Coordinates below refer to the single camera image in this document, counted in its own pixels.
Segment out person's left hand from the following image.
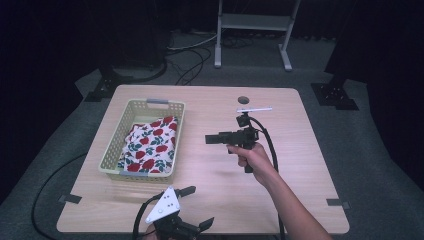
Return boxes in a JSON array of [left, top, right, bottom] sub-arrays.
[[143, 224, 157, 240]]

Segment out white metal stand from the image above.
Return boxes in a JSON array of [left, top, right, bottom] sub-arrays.
[[214, 0, 301, 72]]

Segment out person's right hand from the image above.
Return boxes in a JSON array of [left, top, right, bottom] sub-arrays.
[[227, 143, 279, 188]]

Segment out black floor cable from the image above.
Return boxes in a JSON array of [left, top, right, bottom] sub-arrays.
[[31, 152, 88, 240]]

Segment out black tape piece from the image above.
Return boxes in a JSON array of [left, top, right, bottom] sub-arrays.
[[325, 198, 352, 210], [58, 194, 83, 205]]

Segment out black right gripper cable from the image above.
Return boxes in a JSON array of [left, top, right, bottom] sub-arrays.
[[248, 116, 287, 240]]

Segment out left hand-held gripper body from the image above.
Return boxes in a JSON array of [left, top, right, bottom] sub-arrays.
[[144, 186, 202, 240]]

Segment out cream perforated plastic basket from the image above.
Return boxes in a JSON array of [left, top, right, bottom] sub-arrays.
[[98, 98, 186, 184]]

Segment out black stand base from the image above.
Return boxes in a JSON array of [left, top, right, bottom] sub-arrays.
[[83, 64, 134, 103], [310, 74, 360, 112]]

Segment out thin black floor cables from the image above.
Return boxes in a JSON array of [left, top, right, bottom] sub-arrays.
[[166, 46, 213, 86]]

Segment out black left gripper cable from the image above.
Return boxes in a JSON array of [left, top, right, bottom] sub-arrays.
[[131, 193, 165, 240]]

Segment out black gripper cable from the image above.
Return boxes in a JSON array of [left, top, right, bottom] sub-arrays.
[[248, 116, 287, 240], [131, 193, 165, 240]]

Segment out white floor cable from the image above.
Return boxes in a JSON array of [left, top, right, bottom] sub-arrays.
[[166, 34, 218, 52]]

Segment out red floral cloth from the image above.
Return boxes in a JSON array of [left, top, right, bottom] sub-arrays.
[[117, 115, 179, 174]]

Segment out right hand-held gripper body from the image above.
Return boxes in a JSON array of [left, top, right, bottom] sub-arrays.
[[232, 106, 273, 174]]

